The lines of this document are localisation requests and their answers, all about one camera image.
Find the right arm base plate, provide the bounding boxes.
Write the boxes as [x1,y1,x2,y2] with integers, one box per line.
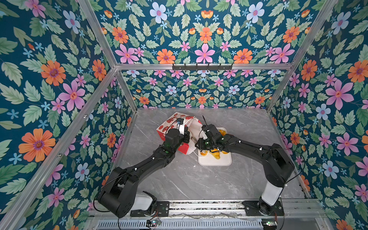
[241,200,285,216]

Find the black hook rail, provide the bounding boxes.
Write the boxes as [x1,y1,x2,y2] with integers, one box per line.
[172,63,233,71]

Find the white rectangular tray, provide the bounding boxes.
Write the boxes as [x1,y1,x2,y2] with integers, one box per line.
[197,127,232,167]

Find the aluminium front rail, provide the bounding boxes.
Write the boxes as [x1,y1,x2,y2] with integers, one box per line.
[89,199,328,220]

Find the yellow speckled fake bread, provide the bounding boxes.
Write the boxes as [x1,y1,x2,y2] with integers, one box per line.
[211,152,220,160]

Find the round fluted fake bread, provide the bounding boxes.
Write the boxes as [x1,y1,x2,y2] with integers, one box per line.
[219,129,227,136]

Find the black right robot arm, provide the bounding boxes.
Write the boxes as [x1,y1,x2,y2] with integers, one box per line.
[195,124,295,216]

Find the white slotted cable duct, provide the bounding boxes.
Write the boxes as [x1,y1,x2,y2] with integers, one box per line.
[96,219,263,230]

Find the red white paper bag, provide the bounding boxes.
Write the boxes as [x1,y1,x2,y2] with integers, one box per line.
[156,112,202,155]

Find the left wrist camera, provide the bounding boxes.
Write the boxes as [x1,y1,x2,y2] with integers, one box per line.
[176,118,185,135]

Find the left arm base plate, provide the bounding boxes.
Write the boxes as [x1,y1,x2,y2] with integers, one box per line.
[130,201,170,217]

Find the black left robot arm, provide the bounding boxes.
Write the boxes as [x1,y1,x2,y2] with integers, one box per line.
[97,127,190,218]

